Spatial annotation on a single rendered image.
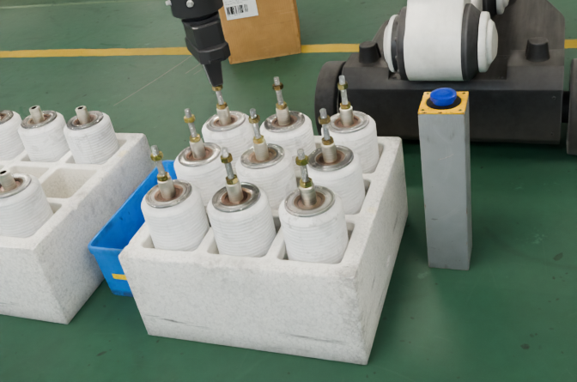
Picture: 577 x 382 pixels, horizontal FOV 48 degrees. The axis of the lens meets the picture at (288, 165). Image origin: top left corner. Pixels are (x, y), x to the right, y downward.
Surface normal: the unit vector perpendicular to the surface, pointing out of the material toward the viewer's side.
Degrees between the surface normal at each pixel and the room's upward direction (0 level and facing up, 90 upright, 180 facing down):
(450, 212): 90
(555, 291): 0
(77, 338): 0
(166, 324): 90
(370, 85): 46
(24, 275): 90
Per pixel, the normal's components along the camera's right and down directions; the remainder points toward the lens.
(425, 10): -0.36, -0.18
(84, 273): 0.93, 0.04
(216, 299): -0.31, 0.54
